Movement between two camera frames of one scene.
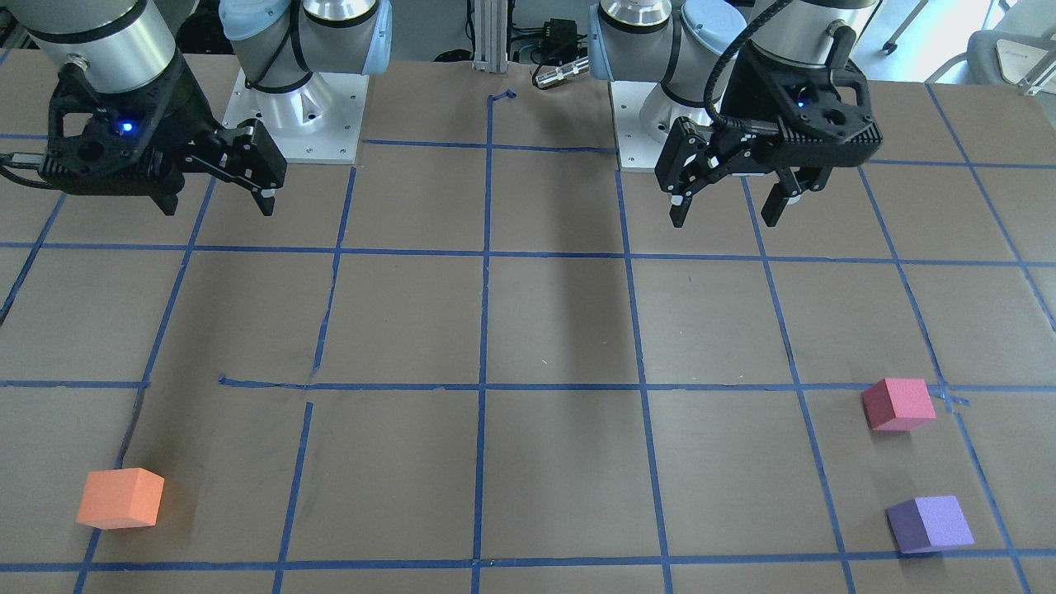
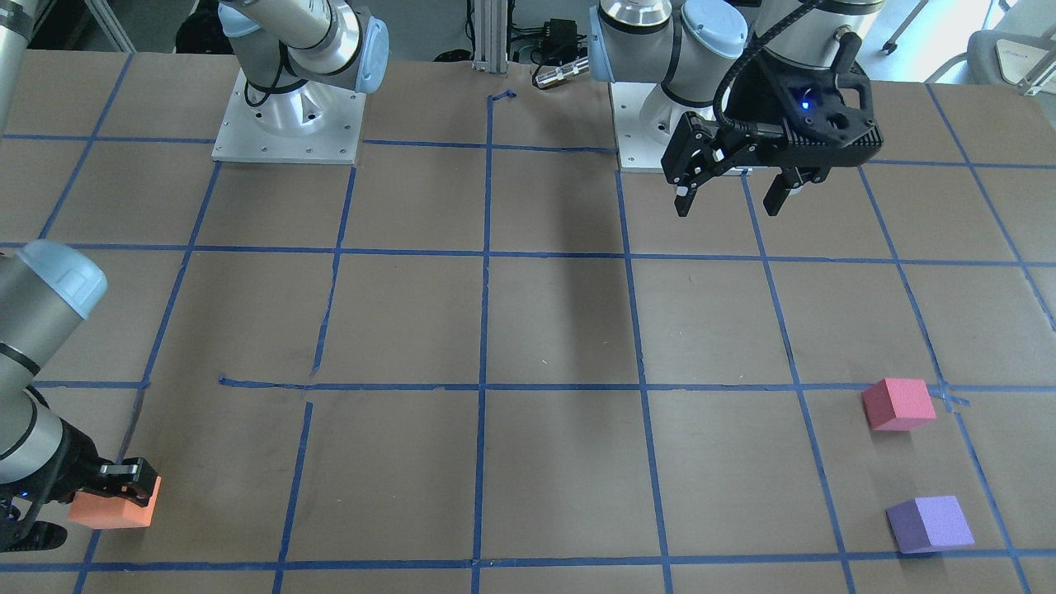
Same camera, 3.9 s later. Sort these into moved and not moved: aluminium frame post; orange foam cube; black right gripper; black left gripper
Moved: black right gripper
Not moved: aluminium frame post; black left gripper; orange foam cube
